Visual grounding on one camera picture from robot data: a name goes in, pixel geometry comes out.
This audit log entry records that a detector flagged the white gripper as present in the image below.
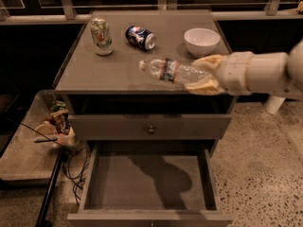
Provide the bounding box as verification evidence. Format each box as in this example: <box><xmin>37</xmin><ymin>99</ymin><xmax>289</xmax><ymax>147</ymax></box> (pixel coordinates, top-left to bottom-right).
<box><xmin>185</xmin><ymin>51</ymin><xmax>255</xmax><ymax>96</ymax></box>

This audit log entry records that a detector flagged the clear plastic water bottle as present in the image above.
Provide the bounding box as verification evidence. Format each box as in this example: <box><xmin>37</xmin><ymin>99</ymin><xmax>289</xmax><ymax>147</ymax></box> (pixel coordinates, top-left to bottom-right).
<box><xmin>138</xmin><ymin>59</ymin><xmax>210</xmax><ymax>85</ymax></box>

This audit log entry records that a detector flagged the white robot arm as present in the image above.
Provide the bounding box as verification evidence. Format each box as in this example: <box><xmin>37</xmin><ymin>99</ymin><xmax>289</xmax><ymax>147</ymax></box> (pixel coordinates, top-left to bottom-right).
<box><xmin>185</xmin><ymin>41</ymin><xmax>303</xmax><ymax>114</ymax></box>

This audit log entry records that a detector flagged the brass drawer knob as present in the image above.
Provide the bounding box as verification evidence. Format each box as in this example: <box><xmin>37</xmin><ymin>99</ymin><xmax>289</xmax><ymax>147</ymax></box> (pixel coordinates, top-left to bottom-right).
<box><xmin>148</xmin><ymin>126</ymin><xmax>156</xmax><ymax>134</ymax></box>

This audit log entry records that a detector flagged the grey drawer cabinet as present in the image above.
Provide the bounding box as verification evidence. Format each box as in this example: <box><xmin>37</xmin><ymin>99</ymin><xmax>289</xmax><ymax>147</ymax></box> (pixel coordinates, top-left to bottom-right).
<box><xmin>52</xmin><ymin>9</ymin><xmax>250</xmax><ymax>227</ymax></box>

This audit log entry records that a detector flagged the grey open middle drawer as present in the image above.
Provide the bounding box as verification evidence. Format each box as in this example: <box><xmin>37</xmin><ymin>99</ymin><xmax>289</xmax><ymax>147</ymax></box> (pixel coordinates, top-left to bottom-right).
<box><xmin>67</xmin><ymin>141</ymin><xmax>233</xmax><ymax>227</ymax></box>

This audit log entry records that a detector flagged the grey top drawer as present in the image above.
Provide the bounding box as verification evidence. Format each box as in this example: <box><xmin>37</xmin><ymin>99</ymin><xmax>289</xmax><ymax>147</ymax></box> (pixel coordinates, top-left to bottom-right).
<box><xmin>68</xmin><ymin>114</ymin><xmax>231</xmax><ymax>141</ymax></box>

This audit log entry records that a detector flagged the white ceramic bowl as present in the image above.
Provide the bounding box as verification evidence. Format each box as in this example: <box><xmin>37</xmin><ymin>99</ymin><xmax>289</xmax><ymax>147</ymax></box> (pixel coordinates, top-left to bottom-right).
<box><xmin>184</xmin><ymin>28</ymin><xmax>221</xmax><ymax>58</ymax></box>

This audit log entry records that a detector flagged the blue pepsi can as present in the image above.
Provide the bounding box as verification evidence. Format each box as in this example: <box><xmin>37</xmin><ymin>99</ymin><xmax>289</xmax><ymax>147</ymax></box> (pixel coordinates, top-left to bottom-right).
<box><xmin>125</xmin><ymin>26</ymin><xmax>156</xmax><ymax>51</ymax></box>

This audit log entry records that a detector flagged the metal window railing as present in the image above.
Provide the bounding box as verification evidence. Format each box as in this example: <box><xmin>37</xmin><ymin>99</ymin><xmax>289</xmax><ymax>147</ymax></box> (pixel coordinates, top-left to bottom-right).
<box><xmin>0</xmin><ymin>0</ymin><xmax>303</xmax><ymax>25</ymax></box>

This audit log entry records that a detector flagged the green white soda can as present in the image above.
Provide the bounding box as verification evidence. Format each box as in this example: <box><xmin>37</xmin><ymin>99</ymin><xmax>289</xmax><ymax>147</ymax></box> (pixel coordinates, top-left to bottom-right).
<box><xmin>90</xmin><ymin>17</ymin><xmax>113</xmax><ymax>56</ymax></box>

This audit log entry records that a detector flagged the black metal stand leg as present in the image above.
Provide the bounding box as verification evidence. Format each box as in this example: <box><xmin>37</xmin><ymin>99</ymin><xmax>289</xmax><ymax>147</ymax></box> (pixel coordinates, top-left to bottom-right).
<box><xmin>35</xmin><ymin>149</ymin><xmax>65</xmax><ymax>227</ymax></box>

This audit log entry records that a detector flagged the dark blue cable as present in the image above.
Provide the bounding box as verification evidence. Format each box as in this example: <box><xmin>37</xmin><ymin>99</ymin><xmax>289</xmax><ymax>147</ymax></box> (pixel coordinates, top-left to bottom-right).
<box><xmin>62</xmin><ymin>147</ymin><xmax>91</xmax><ymax>206</ymax></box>

